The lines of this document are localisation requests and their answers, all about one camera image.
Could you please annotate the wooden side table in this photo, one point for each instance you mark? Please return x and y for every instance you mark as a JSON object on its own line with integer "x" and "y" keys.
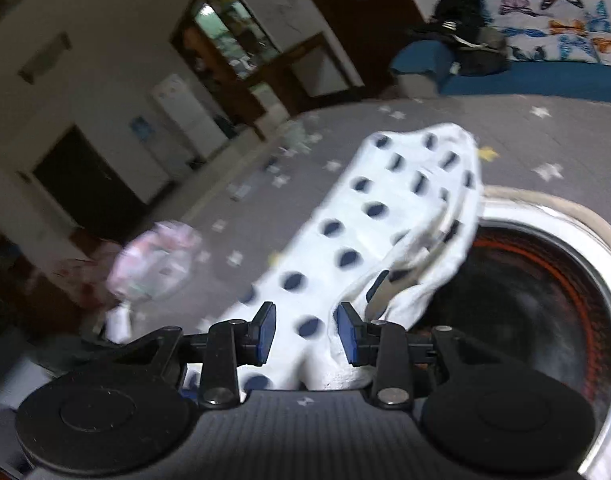
{"x": 305, "y": 47}

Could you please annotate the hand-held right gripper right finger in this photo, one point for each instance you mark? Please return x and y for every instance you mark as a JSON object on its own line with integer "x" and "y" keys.
{"x": 346, "y": 332}

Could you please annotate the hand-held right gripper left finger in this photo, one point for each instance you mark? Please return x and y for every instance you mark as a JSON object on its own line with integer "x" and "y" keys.
{"x": 266, "y": 332}

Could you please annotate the round metal basin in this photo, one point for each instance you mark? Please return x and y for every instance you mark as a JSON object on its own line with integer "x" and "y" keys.
{"x": 525, "y": 300}

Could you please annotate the white polka dot garment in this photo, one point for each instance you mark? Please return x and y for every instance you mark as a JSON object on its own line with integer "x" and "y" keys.
{"x": 360, "y": 200}

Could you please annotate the black jacket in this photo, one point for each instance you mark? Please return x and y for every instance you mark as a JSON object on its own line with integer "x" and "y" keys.
{"x": 460, "y": 5}

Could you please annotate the butterfly print blanket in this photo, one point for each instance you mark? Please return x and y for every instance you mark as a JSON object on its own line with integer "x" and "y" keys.
{"x": 550, "y": 25}

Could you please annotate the white refrigerator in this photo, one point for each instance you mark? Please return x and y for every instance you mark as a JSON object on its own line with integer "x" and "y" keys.
{"x": 185, "y": 120}

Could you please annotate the white plastic bag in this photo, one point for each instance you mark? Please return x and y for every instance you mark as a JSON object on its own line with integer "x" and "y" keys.
{"x": 155, "y": 260}

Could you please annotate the wooden glass cabinet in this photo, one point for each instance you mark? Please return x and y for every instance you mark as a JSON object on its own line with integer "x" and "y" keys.
{"x": 210, "y": 60}

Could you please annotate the grey star tablecloth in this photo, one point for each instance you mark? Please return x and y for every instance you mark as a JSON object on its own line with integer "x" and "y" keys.
{"x": 535, "y": 130}

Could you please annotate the brown wooden door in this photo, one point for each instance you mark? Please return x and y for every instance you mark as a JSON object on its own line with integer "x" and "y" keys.
{"x": 365, "y": 10}

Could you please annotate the blue sofa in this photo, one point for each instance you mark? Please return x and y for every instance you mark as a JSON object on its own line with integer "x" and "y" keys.
{"x": 525, "y": 82}

